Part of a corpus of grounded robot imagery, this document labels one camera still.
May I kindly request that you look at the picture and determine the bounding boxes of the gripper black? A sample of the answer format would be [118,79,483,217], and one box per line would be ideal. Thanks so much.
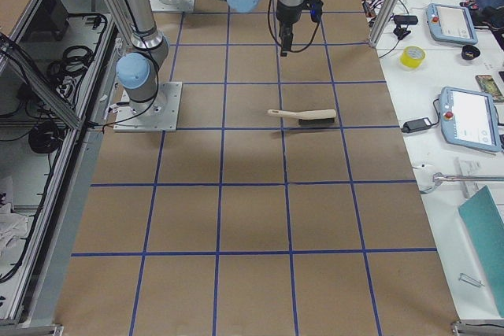
[279,23,294,57]

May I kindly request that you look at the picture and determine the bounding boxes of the white hand brush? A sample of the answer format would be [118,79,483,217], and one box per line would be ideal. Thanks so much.
[267,109,337,126]

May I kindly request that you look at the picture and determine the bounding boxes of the yellow tape roll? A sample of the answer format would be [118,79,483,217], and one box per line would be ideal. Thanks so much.
[399,46,426,69]

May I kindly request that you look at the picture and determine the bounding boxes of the upper teach pendant tablet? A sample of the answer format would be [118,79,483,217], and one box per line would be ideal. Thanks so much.
[425,3,478,45]

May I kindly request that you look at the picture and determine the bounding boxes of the teach pendant tablet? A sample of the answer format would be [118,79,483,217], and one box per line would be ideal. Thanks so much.
[425,3,478,45]
[439,87,502,153]

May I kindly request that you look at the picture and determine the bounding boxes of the black power adapter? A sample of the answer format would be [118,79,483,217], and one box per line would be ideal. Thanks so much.
[401,117,433,134]

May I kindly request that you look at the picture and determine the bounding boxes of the black bowl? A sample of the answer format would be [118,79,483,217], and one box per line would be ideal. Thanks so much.
[461,45,480,61]

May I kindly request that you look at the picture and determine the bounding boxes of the lower teach pendant tablet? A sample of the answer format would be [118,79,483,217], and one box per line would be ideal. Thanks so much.
[439,87,502,153]

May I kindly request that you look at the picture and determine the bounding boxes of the smartphone on table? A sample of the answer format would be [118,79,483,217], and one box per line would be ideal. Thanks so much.
[475,75,504,103]

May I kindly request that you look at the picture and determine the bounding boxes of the teal board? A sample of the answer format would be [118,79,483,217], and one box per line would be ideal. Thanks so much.
[458,186,503,317]

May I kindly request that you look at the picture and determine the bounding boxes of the white crumpled cloth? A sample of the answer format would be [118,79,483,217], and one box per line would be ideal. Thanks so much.
[0,176,28,260]

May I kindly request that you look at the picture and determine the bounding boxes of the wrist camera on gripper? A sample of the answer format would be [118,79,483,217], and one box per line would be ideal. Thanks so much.
[305,0,324,24]

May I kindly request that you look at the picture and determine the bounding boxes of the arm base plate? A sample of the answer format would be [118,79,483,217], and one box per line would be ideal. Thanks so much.
[113,82,183,133]

